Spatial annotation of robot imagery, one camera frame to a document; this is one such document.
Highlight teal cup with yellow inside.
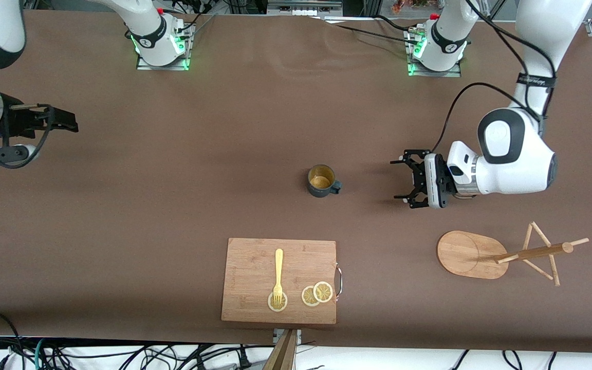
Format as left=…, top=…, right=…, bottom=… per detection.
left=307, top=165, right=342, bottom=198

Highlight wooden mug rack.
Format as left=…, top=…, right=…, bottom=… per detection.
left=436, top=221, right=589, bottom=287

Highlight yellow plastic fork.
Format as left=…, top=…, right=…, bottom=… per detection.
left=273, top=249, right=284, bottom=306

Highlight brown table cover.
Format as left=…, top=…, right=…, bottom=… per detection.
left=0, top=9, right=592, bottom=354

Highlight bamboo cutting board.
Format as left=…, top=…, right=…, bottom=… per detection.
left=221, top=237, right=344, bottom=325

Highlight grey power strip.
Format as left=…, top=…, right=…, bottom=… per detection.
left=267, top=0, right=344, bottom=17

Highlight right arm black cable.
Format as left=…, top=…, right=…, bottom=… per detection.
left=0, top=69, right=55, bottom=169

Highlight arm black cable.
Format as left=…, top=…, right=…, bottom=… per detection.
left=0, top=69, right=55, bottom=169
left=432, top=0, right=557, bottom=152

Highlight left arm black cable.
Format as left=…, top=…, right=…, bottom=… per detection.
left=432, top=0, right=557, bottom=152

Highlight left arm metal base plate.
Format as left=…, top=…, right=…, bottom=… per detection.
left=408, top=28, right=461, bottom=78

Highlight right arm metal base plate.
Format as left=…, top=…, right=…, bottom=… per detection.
left=137, top=26, right=190, bottom=71

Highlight long black table cable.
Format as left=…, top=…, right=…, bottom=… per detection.
left=333, top=23, right=420, bottom=44

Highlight short black table cable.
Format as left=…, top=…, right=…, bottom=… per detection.
left=376, top=14, right=415, bottom=32

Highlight metal bracket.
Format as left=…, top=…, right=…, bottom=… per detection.
left=273, top=329, right=302, bottom=345

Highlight wooden post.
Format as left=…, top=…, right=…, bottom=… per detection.
left=263, top=329, right=298, bottom=370

